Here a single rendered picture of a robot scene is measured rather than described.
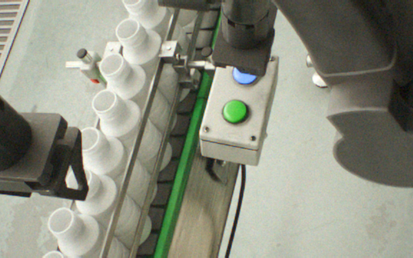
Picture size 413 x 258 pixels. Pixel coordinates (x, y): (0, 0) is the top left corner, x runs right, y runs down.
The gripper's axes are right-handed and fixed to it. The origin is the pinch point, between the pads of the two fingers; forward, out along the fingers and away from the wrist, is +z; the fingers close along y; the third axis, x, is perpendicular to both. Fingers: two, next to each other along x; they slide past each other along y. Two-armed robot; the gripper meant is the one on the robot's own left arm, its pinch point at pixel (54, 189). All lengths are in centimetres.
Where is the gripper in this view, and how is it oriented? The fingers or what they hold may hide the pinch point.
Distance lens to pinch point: 91.4
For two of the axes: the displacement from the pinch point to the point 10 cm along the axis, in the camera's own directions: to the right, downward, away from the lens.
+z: 3.6, 4.9, 7.9
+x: 2.3, -8.7, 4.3
